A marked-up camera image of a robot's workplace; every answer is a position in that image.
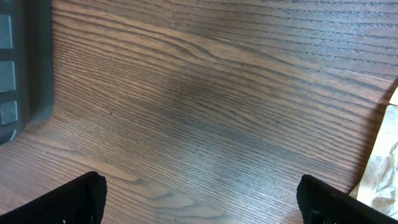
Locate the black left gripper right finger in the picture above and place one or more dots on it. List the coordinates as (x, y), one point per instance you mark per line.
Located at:
(321, 203)

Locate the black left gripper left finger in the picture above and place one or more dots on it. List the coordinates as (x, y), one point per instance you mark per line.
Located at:
(82, 200)

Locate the grey plastic mesh basket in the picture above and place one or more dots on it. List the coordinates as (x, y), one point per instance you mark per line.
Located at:
(26, 65)

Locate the brown white snack packet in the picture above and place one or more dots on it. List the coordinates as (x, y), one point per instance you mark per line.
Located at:
(378, 185)

